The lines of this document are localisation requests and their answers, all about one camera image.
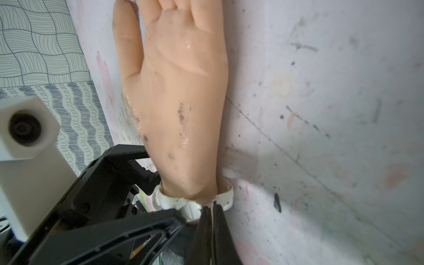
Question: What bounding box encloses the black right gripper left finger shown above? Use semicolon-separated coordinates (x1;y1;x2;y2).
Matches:
186;206;212;265

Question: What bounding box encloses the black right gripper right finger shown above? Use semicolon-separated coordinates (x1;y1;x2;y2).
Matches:
211;202;242;265

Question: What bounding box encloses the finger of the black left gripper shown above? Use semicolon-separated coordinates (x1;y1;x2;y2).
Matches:
8;209;186;265
50;145;161;232

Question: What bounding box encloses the white wrist watch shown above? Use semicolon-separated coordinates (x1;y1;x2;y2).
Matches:
150;177;234;223

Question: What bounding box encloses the mannequin hand with glitter nails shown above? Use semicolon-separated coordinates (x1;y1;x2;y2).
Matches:
113;1;229;200

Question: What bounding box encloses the black white plaid sleeve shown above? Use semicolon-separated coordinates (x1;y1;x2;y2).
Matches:
160;225;197;265

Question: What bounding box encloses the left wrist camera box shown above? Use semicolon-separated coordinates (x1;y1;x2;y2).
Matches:
1;96;77;242

